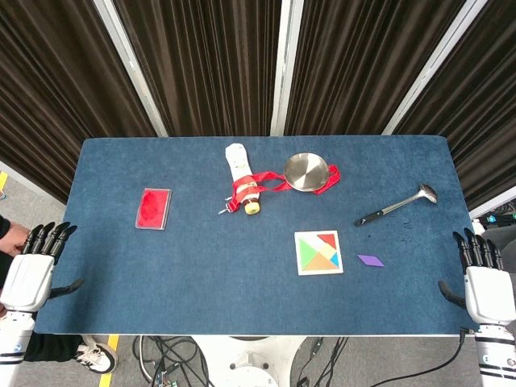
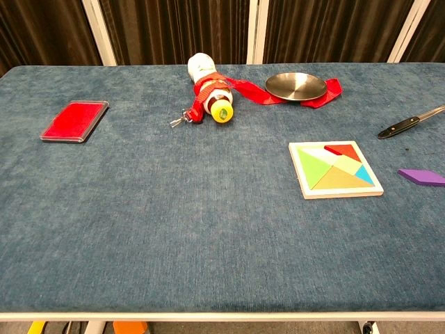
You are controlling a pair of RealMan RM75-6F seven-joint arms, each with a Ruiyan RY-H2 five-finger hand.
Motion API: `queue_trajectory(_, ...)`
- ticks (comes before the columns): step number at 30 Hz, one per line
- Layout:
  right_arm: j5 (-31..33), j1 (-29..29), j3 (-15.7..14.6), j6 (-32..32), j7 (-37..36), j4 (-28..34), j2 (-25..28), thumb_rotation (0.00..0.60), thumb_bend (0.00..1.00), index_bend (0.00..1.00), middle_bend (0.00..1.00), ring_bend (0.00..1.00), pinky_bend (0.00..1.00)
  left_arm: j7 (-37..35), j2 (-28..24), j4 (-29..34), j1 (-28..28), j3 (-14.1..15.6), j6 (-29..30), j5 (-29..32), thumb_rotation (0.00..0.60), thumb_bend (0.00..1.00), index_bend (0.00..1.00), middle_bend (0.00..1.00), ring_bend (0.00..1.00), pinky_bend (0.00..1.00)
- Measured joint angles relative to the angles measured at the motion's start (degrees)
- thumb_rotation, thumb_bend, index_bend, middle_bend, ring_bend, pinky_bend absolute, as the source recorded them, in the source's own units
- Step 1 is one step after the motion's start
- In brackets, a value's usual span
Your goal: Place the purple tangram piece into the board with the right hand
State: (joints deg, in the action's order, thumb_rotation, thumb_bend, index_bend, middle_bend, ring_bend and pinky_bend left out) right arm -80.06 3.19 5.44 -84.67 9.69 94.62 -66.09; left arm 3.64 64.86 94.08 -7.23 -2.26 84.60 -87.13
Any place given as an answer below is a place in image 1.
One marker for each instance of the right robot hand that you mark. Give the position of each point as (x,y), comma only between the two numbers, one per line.
(489,294)

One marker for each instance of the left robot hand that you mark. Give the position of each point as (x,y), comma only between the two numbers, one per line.
(30,282)

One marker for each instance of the bystander bare hand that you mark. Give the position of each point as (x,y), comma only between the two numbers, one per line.
(16,240)

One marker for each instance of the purple parallelogram piece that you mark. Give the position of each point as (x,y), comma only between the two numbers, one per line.
(370,260)

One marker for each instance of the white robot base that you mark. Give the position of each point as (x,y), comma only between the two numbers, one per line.
(250,360)

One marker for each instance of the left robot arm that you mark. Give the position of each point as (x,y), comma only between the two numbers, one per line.
(14,346)

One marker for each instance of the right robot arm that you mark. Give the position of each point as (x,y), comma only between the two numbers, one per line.
(498,354)

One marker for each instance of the blue triangle tangram piece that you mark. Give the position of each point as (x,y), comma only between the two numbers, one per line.
(335,262)

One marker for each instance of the yellow square tangram piece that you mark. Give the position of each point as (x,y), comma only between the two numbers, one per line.
(329,252)

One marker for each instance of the red triangle tangram piece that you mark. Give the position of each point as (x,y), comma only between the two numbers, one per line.
(328,240)

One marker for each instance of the orange triangle tangram piece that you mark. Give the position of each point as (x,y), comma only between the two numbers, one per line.
(321,264)

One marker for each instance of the green triangle tangram piece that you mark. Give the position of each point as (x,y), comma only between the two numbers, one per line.
(307,254)

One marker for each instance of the wooden tangram tray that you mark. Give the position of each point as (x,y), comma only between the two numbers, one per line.
(300,272)

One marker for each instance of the steel round bowl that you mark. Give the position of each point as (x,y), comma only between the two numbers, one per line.
(307,172)

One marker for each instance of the grey fabric seat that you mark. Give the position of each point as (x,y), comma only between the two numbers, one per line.
(502,242)

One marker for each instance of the bystander black trouser leg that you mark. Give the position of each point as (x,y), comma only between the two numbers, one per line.
(52,348)

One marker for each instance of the white black sneaker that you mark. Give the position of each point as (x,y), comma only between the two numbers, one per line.
(96,356)

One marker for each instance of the yellow floor tape strip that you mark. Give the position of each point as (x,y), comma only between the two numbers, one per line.
(109,359)

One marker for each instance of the red ink pad box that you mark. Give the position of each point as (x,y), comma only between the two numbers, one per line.
(153,209)

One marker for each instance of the dark brown curtain panel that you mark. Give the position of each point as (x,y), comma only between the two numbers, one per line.
(479,113)
(201,64)
(354,64)
(60,101)

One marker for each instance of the blue carpet table mat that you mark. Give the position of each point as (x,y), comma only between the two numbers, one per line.
(225,274)

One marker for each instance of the metal key clip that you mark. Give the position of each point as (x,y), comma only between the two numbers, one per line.
(226,207)

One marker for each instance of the white bottle yellow cap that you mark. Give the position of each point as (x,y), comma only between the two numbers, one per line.
(238,161)

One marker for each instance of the white partition base rail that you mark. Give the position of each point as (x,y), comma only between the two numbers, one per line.
(493,207)
(32,181)

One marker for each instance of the white partition post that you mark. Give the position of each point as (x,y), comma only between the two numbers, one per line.
(284,68)
(133,72)
(431,68)

